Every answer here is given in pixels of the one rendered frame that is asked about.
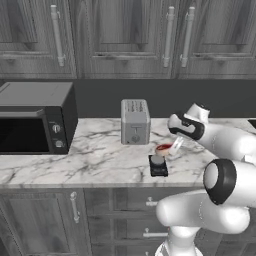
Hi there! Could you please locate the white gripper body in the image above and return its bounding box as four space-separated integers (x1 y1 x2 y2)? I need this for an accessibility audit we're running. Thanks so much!
168 135 185 157

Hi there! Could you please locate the red steak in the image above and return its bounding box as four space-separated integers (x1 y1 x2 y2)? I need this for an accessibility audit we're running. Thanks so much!
154 143 175 157

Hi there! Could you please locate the black digital scale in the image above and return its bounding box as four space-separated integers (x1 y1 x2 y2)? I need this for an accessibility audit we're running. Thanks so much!
148 154 170 178

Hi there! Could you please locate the grey toaster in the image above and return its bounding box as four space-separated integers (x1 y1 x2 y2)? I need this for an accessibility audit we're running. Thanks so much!
120 98 152 146

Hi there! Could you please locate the grey wood drawer front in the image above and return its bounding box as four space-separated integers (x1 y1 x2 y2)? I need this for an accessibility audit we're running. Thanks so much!
114 244 165 256
113 217 172 242
111 187 202 212

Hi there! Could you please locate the black microwave oven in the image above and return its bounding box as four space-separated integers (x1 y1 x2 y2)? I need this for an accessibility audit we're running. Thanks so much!
0 81 79 156

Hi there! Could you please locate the grey wood base cupboard door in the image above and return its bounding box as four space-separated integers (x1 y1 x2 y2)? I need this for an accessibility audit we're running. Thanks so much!
0 189 92 256

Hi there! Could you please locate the white drawer handle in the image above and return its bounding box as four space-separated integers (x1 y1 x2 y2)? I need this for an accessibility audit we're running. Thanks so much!
145 196 160 207
142 227 170 239

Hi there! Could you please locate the white base cupboard handle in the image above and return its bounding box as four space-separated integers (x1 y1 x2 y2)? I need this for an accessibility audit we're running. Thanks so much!
69 191 81 225

